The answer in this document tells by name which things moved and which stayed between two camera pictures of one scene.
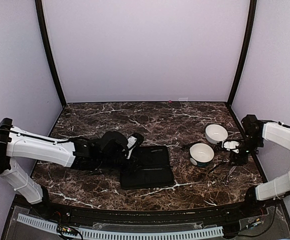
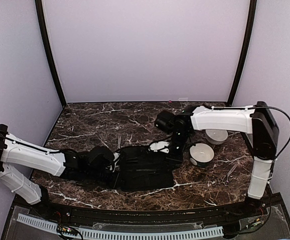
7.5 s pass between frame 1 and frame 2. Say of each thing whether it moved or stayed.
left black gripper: moved
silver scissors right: stayed
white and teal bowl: stayed
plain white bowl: stayed
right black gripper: moved
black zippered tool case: stayed
